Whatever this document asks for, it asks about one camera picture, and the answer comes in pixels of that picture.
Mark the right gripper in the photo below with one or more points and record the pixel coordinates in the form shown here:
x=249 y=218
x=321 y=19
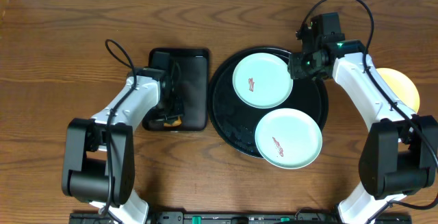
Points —
x=295 y=68

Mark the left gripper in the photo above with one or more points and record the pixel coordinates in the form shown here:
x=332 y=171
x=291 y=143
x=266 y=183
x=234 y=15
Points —
x=172 y=113

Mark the light green plate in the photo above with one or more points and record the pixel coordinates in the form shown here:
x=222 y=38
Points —
x=261 y=80
x=288 y=138

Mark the orange green sponge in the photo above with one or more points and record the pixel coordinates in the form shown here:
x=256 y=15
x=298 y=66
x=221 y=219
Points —
x=173 y=122

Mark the light green front plate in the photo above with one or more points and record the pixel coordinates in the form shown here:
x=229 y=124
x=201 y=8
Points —
x=288 y=138

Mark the yellow plate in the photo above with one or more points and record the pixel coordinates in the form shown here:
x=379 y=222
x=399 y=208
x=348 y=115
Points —
x=402 y=86

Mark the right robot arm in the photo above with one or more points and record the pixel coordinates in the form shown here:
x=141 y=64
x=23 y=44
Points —
x=399 y=157

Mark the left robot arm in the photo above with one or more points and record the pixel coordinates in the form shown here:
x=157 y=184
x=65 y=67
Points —
x=99 y=167

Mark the black rectangular tray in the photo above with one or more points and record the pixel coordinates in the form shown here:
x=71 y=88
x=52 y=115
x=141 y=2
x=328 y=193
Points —
x=192 y=89

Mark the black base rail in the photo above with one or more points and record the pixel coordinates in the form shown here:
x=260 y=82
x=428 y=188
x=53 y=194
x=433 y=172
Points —
x=306 y=216

